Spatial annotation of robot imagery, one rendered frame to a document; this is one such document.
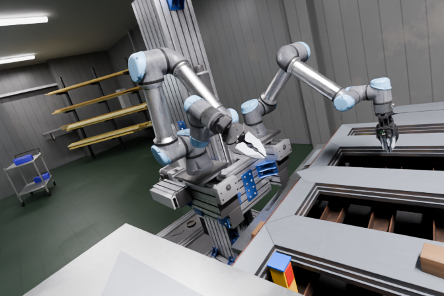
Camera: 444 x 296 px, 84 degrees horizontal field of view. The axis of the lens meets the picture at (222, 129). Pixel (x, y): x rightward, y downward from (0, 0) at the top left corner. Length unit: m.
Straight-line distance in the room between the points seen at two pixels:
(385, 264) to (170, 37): 1.36
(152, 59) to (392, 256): 1.07
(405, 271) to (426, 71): 2.78
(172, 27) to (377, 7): 2.54
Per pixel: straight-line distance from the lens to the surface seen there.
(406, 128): 1.95
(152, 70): 1.09
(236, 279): 0.67
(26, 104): 9.52
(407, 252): 0.97
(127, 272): 0.80
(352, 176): 1.35
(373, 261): 0.93
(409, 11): 3.44
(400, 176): 1.34
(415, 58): 3.46
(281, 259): 0.92
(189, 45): 1.55
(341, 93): 1.24
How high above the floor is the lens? 1.51
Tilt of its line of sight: 13 degrees down
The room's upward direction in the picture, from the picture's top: 16 degrees counter-clockwise
